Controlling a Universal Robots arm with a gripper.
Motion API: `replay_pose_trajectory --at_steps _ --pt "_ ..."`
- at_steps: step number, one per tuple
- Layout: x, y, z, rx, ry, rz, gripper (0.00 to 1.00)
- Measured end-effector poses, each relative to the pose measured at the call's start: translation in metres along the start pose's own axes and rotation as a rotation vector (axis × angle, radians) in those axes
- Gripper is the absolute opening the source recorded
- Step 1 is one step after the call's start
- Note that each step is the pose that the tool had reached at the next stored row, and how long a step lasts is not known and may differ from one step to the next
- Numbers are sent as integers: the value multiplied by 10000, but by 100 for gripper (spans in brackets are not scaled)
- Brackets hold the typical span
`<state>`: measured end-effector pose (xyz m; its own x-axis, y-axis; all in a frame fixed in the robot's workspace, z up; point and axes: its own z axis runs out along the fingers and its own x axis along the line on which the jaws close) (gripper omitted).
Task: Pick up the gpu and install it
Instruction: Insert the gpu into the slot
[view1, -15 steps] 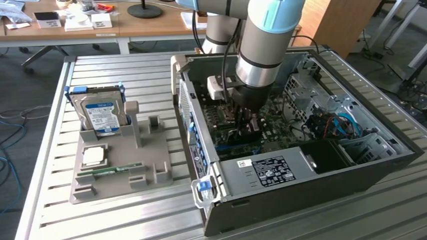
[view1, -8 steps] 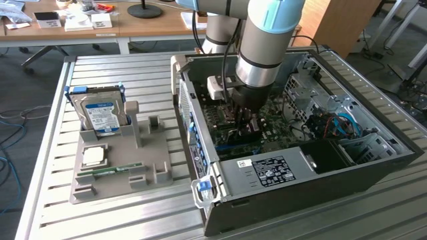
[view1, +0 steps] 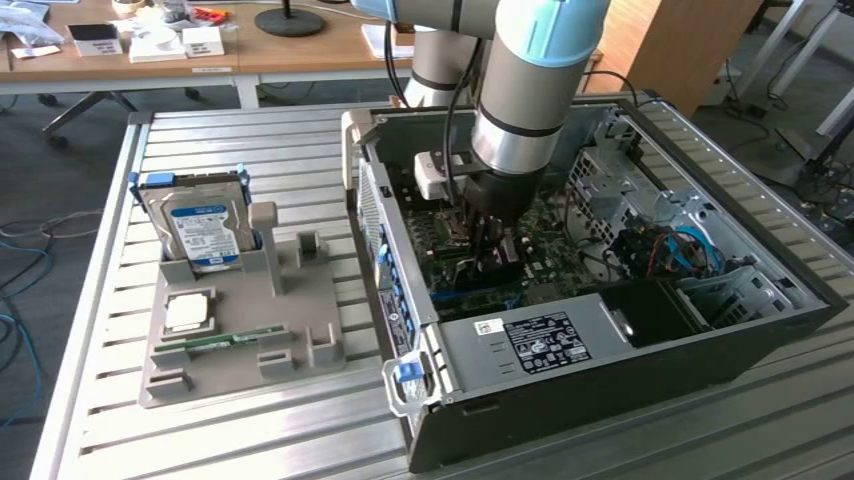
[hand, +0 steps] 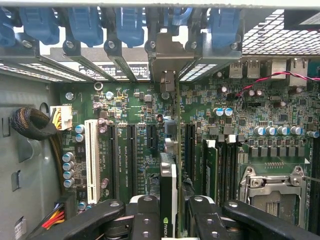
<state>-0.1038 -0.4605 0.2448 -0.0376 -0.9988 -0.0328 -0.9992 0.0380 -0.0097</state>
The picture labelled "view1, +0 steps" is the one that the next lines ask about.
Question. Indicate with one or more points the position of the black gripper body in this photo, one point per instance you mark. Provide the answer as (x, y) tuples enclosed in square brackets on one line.
[(503, 195)]

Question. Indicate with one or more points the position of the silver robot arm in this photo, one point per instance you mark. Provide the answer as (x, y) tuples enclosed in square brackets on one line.
[(527, 100)]

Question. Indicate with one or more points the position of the CPU socket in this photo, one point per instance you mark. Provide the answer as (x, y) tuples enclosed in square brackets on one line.
[(452, 227)]

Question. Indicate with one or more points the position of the green motherboard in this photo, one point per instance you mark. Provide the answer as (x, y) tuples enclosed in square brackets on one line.
[(560, 265)]

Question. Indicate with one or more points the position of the blue expansion slot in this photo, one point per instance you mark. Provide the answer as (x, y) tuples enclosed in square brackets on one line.
[(447, 296)]

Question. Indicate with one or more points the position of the perforated grey disk bay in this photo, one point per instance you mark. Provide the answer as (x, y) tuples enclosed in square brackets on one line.
[(613, 200)]

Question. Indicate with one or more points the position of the grey power supply unit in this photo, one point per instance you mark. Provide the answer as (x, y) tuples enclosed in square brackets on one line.
[(480, 360)]

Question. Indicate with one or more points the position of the blue case latch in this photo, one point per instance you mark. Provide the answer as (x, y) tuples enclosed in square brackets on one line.
[(408, 373)]

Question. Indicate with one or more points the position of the black open PC case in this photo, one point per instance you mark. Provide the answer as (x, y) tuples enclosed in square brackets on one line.
[(600, 400)]

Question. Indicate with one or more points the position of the grey parts rack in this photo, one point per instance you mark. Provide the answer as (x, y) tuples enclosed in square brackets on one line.
[(267, 310)]

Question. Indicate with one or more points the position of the slotted grey disk bay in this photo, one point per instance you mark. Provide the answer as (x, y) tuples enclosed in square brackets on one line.
[(734, 300)]

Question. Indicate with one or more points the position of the white paper stack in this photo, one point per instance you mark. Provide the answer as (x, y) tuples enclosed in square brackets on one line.
[(373, 42)]

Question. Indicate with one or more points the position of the wooden cabinet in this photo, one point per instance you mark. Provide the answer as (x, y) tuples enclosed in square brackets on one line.
[(687, 50)]

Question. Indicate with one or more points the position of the wooden desk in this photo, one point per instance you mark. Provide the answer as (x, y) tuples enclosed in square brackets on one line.
[(300, 55)]

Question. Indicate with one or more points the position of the hard disk with blue caddy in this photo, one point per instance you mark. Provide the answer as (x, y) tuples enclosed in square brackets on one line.
[(200, 230)]

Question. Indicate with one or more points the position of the grey floor stand base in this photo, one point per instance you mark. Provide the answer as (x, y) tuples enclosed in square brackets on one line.
[(796, 160)]

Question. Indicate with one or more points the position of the green RAM stick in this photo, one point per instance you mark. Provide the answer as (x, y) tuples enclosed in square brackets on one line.
[(213, 342)]

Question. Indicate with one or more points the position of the silver CPU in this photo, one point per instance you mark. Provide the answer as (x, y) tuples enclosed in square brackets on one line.
[(186, 312)]

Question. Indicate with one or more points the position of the black lamp base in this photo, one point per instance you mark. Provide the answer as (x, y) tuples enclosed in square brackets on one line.
[(289, 22)]

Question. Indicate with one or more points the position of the white cube box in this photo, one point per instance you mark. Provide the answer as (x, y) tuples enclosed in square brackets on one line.
[(200, 45)]

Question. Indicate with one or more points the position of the red plastic tool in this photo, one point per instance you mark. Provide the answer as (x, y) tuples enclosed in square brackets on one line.
[(209, 16)]

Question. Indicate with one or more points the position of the white flat box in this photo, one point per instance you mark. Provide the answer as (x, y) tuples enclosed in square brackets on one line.
[(156, 56)]

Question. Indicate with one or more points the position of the white round cup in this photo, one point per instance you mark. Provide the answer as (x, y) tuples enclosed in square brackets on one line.
[(158, 37)]

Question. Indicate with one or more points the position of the white box with black top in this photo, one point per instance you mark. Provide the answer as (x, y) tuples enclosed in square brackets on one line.
[(100, 47)]

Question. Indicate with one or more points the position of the white card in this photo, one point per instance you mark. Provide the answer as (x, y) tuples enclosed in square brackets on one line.
[(33, 52)]

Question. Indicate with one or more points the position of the clear plastic bag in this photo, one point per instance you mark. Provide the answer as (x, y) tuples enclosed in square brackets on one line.
[(26, 32)]

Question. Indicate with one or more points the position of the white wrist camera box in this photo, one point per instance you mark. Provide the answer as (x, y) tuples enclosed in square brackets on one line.
[(433, 175)]

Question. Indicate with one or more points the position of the white desk frame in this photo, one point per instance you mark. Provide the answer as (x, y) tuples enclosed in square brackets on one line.
[(803, 52)]

